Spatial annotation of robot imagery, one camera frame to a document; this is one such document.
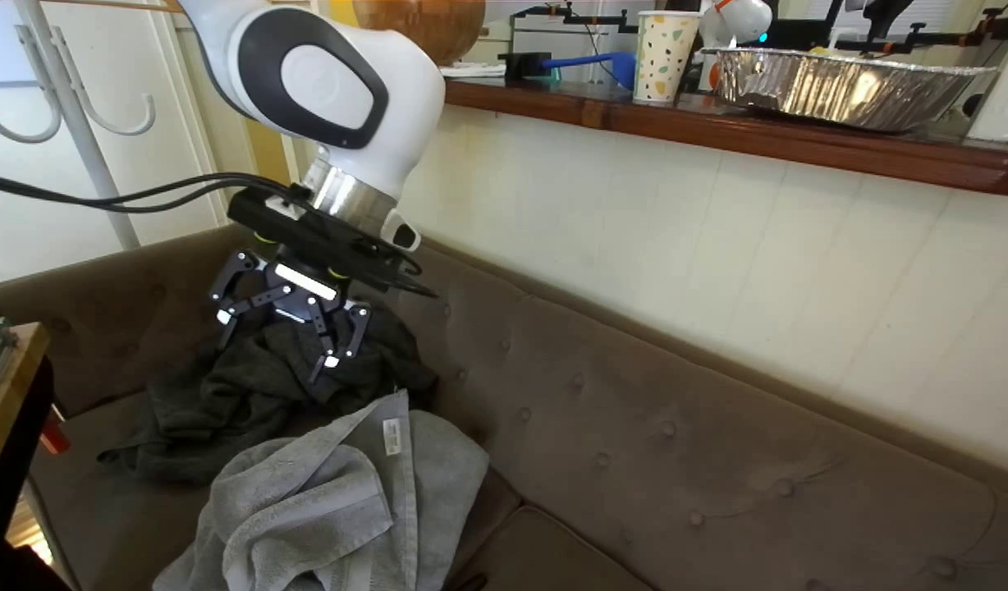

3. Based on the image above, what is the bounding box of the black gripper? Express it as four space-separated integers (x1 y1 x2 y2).
207 245 374 386

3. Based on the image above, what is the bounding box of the grey fleece blanket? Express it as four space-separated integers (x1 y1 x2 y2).
153 386 494 591

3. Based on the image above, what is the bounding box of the dark grey cloth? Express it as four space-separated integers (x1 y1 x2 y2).
97 275 440 488

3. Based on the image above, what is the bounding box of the white cabinet door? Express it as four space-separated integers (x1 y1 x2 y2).
0 0 259 290

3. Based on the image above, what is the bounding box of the brown round vase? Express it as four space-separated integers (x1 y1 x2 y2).
353 0 490 67

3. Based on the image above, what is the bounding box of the blue plastic object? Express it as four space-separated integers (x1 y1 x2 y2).
538 48 640 95

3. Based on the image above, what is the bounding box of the brown tufted sofa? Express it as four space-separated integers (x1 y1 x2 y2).
0 222 1008 591

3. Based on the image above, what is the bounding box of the dotted paper cup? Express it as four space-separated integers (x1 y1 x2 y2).
630 8 707 107

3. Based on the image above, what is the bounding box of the wooden counter ledge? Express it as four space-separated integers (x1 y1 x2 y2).
444 76 1008 200

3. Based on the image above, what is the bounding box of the clear spray bottle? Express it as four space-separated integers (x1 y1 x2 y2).
698 0 776 48

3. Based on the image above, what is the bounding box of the aluminium foil tray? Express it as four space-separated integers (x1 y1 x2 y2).
703 44 1006 137

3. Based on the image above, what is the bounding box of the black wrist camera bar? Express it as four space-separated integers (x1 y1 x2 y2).
223 184 440 303

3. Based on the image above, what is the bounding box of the small red handle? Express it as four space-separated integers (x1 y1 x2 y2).
35 405 77 459

